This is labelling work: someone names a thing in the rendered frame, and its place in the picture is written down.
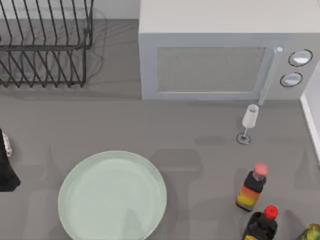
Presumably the black wire dish rack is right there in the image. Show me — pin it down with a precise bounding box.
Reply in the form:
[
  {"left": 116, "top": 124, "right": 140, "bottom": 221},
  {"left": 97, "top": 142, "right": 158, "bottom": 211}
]
[{"left": 0, "top": 0, "right": 95, "bottom": 89}]

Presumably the black bottle with red cap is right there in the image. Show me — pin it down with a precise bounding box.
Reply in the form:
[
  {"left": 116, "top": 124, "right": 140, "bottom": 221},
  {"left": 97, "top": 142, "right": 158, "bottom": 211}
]
[{"left": 241, "top": 205, "right": 279, "bottom": 240}]

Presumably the green and yellow bottle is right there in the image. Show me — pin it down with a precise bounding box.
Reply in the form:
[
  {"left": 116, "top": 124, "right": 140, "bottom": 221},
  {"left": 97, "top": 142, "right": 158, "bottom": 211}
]
[{"left": 296, "top": 223, "right": 320, "bottom": 240}]

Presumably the microwave door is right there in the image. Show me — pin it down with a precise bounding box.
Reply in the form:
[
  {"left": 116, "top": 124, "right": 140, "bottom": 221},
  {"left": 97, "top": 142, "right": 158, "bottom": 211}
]
[{"left": 138, "top": 33, "right": 276, "bottom": 101}]

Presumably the microwave door handle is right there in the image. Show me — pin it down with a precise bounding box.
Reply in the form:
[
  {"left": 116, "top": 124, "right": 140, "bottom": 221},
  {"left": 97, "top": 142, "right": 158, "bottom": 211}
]
[{"left": 257, "top": 46, "right": 284, "bottom": 106}]

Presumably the black bottle with pink cap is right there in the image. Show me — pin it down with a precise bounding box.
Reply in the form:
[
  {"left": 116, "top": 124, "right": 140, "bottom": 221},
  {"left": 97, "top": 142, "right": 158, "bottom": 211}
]
[{"left": 235, "top": 162, "right": 269, "bottom": 213}]

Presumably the pale microwave oven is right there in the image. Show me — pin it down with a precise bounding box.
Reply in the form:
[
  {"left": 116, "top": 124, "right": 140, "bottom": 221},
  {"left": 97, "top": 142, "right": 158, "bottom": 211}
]
[{"left": 138, "top": 0, "right": 320, "bottom": 106}]

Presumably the pale green plate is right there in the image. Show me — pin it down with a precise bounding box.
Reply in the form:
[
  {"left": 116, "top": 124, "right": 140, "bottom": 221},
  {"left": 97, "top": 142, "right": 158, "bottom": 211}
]
[{"left": 57, "top": 150, "right": 168, "bottom": 240}]

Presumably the round microwave knob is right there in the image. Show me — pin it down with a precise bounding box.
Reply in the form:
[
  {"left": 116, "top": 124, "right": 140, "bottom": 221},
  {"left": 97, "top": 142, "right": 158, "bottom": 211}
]
[
  {"left": 279, "top": 72, "right": 304, "bottom": 88},
  {"left": 288, "top": 49, "right": 314, "bottom": 67}
]

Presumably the white wine glass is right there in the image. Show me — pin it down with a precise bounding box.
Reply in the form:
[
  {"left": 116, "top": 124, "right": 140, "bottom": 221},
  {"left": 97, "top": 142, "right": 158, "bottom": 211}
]
[{"left": 236, "top": 104, "right": 260, "bottom": 145}]

